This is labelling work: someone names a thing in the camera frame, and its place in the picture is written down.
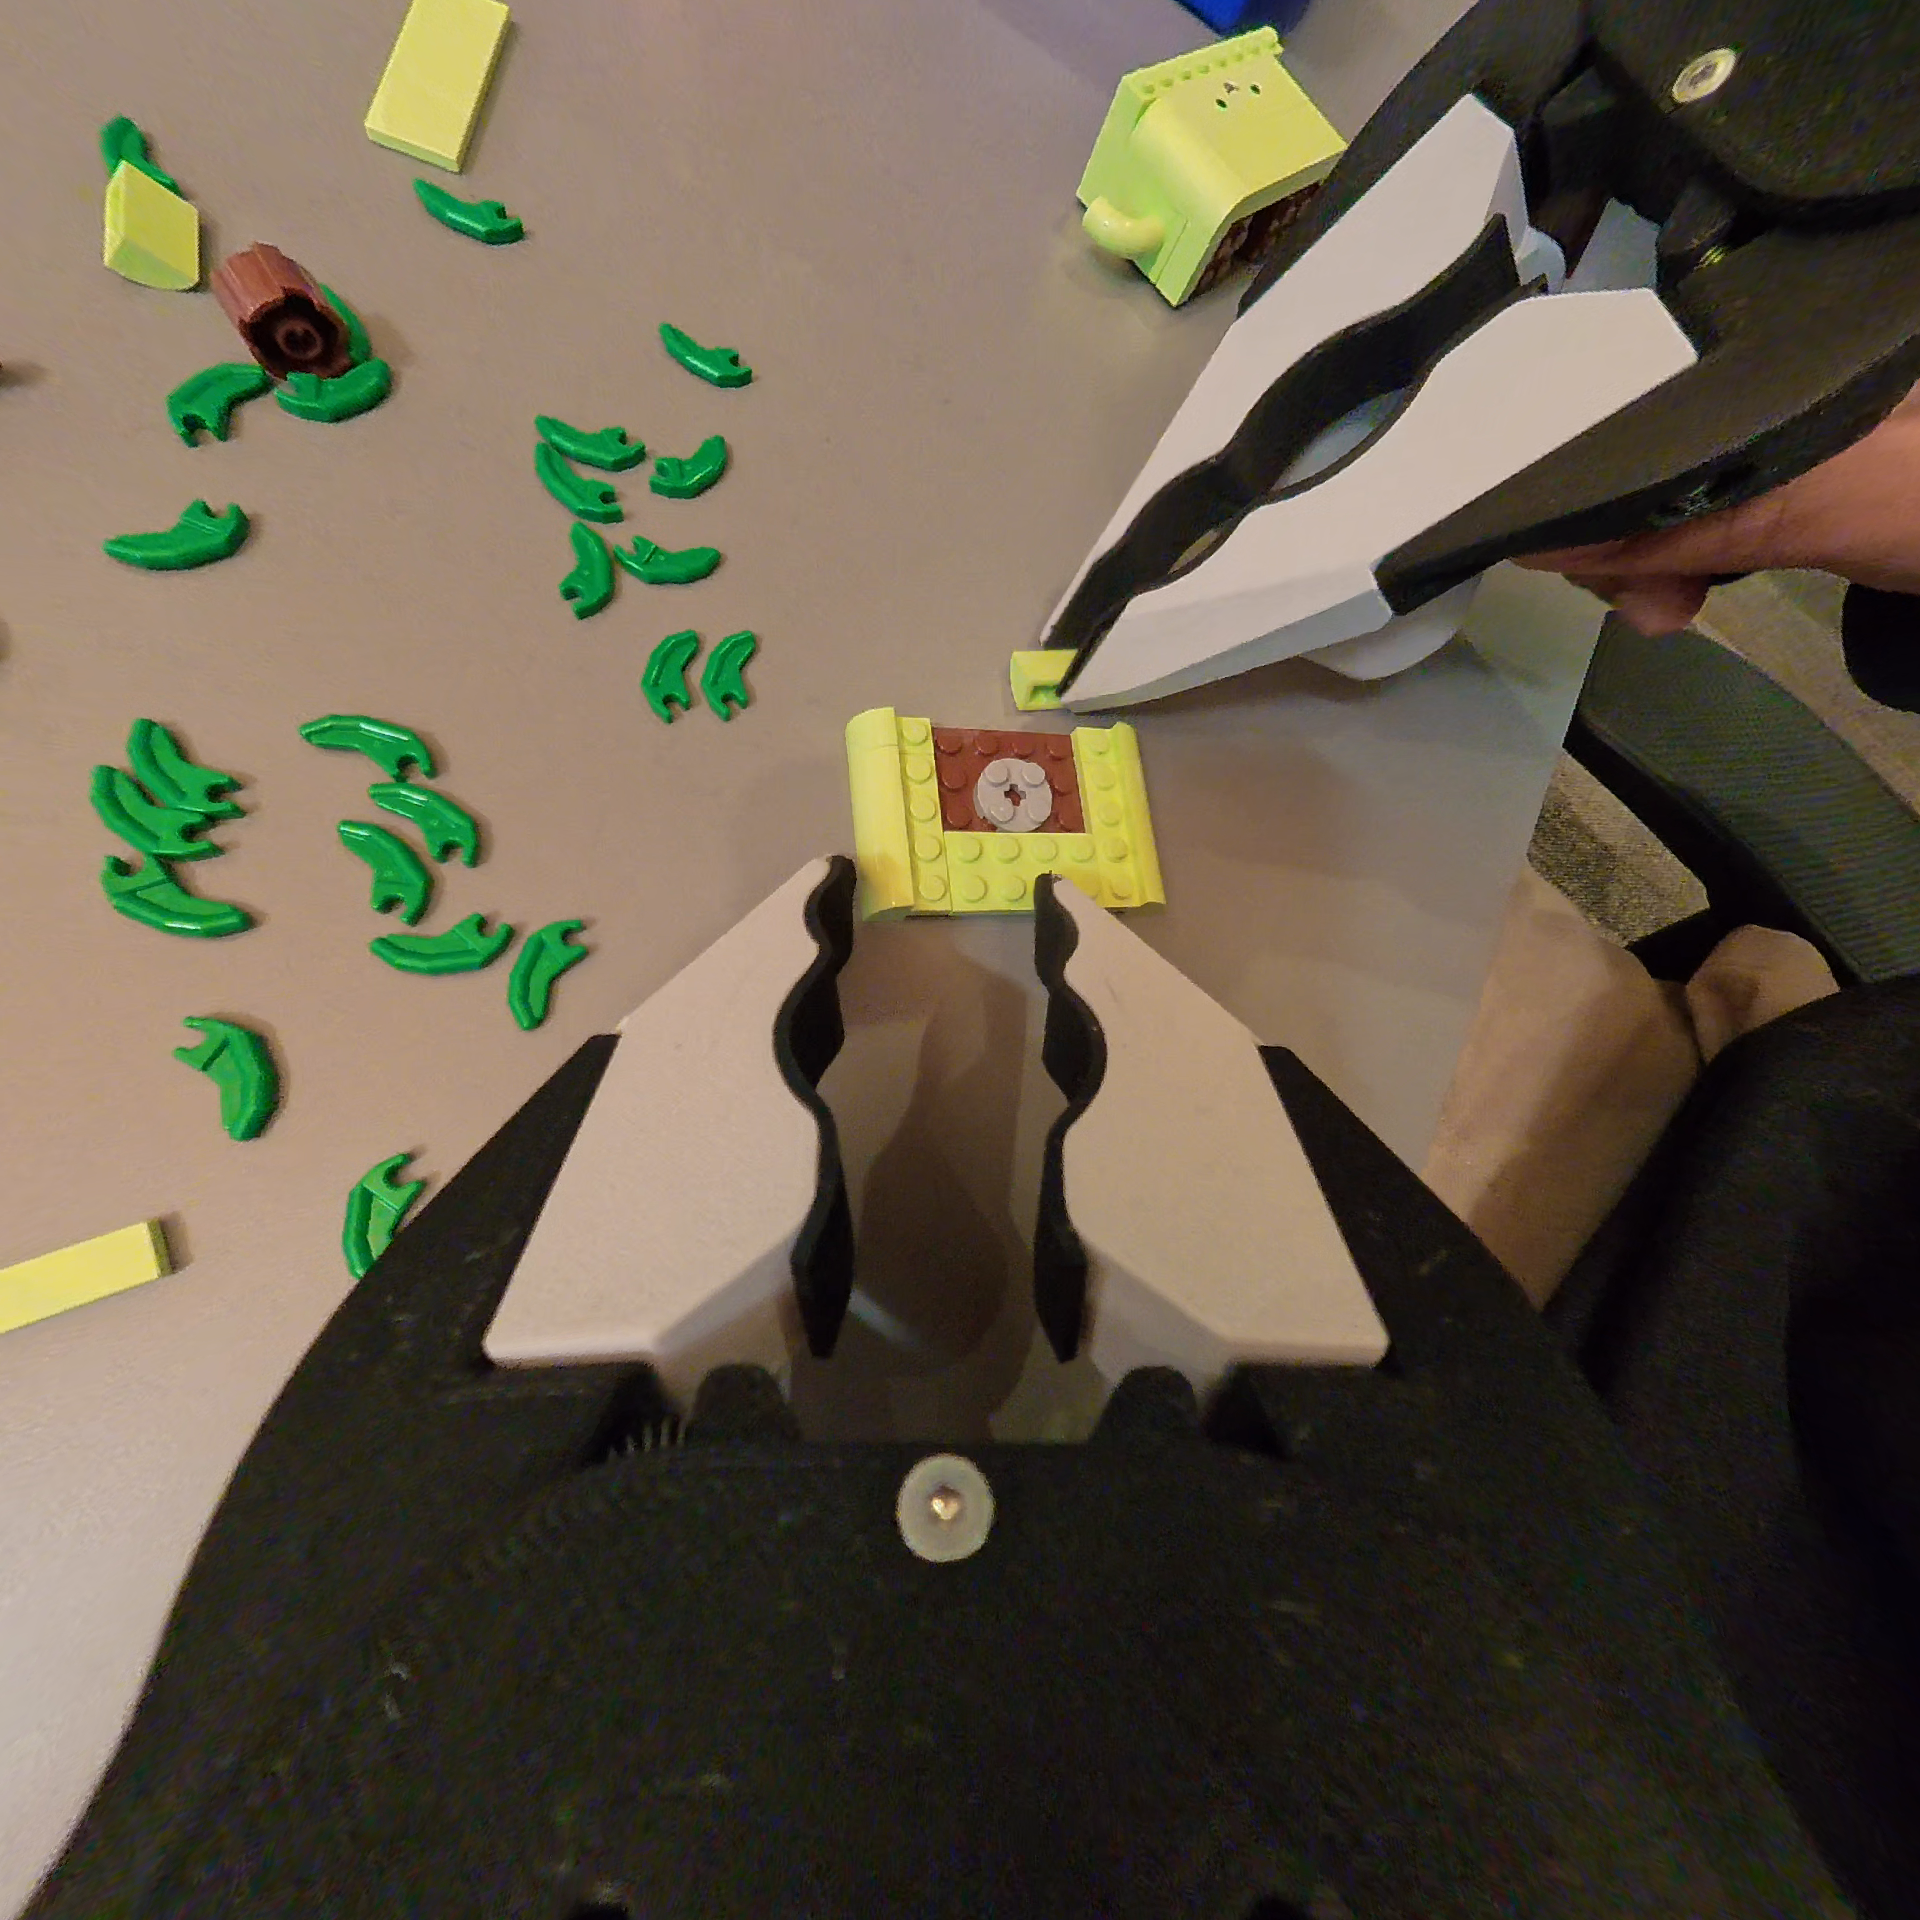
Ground large lime brick assembly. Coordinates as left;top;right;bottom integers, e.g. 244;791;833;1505
1075;27;1347;309

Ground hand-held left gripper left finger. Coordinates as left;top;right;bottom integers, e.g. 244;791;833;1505
483;855;860;1407

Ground long lime curved brick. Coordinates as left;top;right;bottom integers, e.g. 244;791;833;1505
849;748;944;921
1072;755;1169;910

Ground person's dark clothing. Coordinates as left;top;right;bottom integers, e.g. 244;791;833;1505
1545;976;1920;1920

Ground scattered green leaf pieces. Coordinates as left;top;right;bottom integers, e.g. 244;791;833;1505
90;117;759;1278

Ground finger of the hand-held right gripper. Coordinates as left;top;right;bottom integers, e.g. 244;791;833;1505
1057;288;1702;713
1042;93;1567;693

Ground grey patterned fabric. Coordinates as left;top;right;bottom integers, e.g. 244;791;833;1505
1530;749;1713;945

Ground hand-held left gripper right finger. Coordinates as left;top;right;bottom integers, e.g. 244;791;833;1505
1032;872;1395;1404

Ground brown studded plate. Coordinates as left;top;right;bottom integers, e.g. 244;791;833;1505
934;725;1087;833

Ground large lime smooth tile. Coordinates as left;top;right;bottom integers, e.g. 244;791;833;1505
364;0;512;173

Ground lime slope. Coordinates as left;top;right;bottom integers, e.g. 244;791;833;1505
104;159;202;289

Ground black office chair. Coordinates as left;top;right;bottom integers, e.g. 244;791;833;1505
1568;615;1920;984

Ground person's right hand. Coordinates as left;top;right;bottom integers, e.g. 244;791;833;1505
1516;421;1920;640

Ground brown round brick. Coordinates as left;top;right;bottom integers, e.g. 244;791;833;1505
210;243;362;379

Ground narrow lime smooth tile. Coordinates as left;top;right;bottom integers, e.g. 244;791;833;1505
0;1217;172;1334

